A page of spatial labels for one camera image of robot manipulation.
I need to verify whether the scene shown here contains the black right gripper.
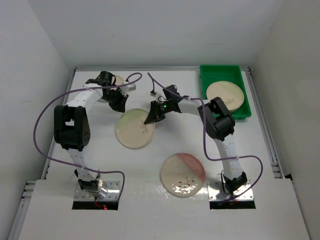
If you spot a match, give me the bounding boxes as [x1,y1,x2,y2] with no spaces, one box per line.
[146,100,173,125]

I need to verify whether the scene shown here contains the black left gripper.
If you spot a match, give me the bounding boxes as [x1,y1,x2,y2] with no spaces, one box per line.
[102,88,129,113]

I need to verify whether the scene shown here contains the cream plate blue section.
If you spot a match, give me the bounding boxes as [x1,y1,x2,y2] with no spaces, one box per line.
[98,75,125,103]

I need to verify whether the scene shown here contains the cream pink plate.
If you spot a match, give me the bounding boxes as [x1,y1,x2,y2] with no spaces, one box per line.
[160,153,206,198]

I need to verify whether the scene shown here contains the cream plate green section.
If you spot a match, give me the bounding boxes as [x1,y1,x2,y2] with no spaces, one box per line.
[206,81,245,113]

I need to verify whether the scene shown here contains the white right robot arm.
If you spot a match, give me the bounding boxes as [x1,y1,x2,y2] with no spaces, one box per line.
[116,84,248,199]

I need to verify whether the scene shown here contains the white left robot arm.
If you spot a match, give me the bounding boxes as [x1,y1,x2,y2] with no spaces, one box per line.
[54,71,129,199]

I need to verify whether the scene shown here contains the green plastic bin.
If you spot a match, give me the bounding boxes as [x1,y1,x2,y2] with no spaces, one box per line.
[199,64,252,120]

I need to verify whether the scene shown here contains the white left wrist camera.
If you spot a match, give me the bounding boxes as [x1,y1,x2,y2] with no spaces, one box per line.
[125,83,137,93]

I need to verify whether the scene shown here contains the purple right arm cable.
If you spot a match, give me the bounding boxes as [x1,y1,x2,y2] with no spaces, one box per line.
[147,72,264,205]

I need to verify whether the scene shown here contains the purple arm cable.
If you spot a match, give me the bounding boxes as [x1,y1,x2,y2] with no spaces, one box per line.
[147,72,264,205]
[33,72,143,208]

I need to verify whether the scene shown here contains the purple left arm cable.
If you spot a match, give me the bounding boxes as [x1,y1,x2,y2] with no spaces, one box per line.
[33,72,143,208]

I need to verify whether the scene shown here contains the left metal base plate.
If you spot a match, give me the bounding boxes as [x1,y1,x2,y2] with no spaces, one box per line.
[73,181,121,202]

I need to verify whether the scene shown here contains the metal base plate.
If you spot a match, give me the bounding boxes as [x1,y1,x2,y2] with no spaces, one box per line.
[207,180,255,202]
[73,181,121,202]

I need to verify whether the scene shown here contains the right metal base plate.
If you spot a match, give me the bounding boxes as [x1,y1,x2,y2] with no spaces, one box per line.
[207,180,255,202]

